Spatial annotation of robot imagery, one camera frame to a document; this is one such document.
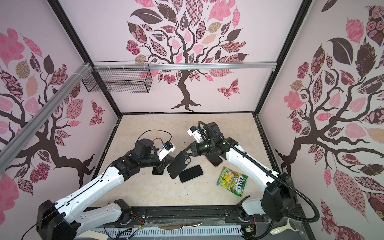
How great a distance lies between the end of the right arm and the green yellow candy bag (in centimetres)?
28

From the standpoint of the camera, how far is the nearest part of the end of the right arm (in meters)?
0.65

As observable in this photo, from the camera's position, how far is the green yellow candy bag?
0.83m
